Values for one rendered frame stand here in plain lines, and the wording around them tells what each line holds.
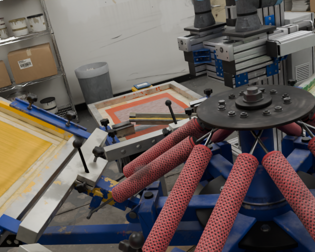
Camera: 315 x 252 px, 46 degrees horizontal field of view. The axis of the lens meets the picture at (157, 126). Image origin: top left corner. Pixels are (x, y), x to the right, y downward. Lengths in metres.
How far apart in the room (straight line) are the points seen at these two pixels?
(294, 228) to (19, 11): 4.74
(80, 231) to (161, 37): 4.61
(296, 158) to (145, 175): 0.54
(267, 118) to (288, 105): 0.09
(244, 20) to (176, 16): 3.55
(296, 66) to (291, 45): 0.45
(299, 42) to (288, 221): 1.44
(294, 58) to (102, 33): 3.32
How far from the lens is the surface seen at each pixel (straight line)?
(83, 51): 5.42
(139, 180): 1.04
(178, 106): 2.09
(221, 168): 1.28
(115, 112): 2.20
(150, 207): 1.10
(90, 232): 1.29
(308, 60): 2.78
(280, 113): 0.92
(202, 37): 2.64
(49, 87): 5.46
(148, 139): 1.55
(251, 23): 2.24
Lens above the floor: 1.67
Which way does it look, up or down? 22 degrees down
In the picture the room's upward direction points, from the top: 11 degrees counter-clockwise
